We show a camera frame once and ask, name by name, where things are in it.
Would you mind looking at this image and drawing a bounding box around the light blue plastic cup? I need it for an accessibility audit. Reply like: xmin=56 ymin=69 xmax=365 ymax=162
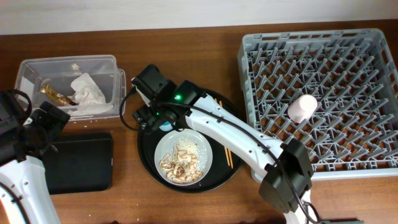
xmin=159 ymin=121 xmax=175 ymax=132

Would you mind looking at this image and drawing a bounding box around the white napkin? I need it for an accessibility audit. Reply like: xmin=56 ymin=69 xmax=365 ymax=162
xmin=68 ymin=73 xmax=113 ymax=116

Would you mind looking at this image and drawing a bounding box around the wooden chopstick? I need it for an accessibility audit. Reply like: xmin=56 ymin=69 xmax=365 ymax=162
xmin=218 ymin=100 xmax=234 ymax=170
xmin=214 ymin=98 xmax=233 ymax=168

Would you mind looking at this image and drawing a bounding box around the pink plastic cup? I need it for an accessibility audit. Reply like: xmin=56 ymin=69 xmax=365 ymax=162
xmin=287 ymin=95 xmax=318 ymax=123

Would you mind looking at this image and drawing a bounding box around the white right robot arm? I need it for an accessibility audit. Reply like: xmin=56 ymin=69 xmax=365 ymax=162
xmin=131 ymin=64 xmax=321 ymax=223

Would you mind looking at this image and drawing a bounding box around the clear plastic waste bin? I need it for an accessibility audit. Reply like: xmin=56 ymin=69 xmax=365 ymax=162
xmin=14 ymin=55 xmax=126 ymax=121

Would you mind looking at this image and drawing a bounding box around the grey dishwasher rack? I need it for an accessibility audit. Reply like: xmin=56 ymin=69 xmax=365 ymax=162
xmin=237 ymin=29 xmax=397 ymax=180

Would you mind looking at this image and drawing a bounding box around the gold snack wrapper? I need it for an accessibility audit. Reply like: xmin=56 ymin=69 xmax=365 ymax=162
xmin=40 ymin=83 xmax=77 ymax=106

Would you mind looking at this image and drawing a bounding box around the grey plate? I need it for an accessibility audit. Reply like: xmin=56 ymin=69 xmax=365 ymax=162
xmin=154 ymin=129 xmax=213 ymax=187

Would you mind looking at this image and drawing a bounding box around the round black tray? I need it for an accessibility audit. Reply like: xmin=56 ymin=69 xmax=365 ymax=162
xmin=137 ymin=88 xmax=249 ymax=194

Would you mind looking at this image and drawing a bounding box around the food scraps and rice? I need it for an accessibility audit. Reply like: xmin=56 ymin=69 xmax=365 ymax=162
xmin=159 ymin=138 xmax=208 ymax=185

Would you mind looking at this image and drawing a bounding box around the black rectangular tray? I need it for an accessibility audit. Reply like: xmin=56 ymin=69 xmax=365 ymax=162
xmin=42 ymin=133 xmax=114 ymax=195

